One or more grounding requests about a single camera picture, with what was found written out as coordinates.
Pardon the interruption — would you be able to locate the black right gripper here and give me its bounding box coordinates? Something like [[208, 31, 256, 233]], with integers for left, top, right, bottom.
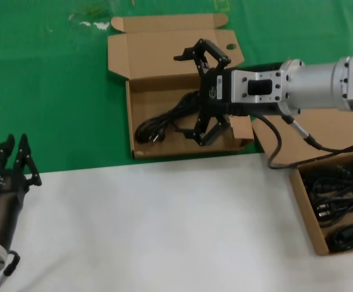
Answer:
[[173, 38, 233, 147]]

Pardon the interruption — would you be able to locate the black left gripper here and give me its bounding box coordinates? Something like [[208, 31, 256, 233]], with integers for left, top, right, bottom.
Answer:
[[0, 133, 43, 243]]

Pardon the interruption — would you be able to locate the open cardboard box with holes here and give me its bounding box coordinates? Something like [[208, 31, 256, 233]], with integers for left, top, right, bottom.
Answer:
[[107, 13, 255, 160]]

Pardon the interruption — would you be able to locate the open cardboard box plain lid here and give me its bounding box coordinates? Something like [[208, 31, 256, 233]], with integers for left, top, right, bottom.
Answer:
[[251, 115, 353, 256]]

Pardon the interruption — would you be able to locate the green table cloth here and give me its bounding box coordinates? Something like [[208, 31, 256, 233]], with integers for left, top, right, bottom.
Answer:
[[0, 0, 353, 183]]

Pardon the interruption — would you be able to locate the clear plastic scrap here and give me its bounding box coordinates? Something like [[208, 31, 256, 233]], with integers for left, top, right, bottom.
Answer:
[[68, 5, 112, 31]]

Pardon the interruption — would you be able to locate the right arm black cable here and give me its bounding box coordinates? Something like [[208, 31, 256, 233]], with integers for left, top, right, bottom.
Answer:
[[234, 103, 353, 170]]

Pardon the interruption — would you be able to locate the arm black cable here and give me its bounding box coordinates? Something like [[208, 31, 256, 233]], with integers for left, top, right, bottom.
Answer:
[[0, 249, 21, 292], [234, 103, 353, 170]]

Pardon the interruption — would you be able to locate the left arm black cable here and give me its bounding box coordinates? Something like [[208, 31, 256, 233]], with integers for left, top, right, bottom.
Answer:
[[0, 249, 21, 292]]

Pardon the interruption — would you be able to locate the black power cable with plug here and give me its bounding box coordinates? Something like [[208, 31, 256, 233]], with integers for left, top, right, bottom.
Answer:
[[315, 194, 353, 228]]

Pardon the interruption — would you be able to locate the bundled black power cable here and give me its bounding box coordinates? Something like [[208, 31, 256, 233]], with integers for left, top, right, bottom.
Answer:
[[328, 224, 353, 253]]

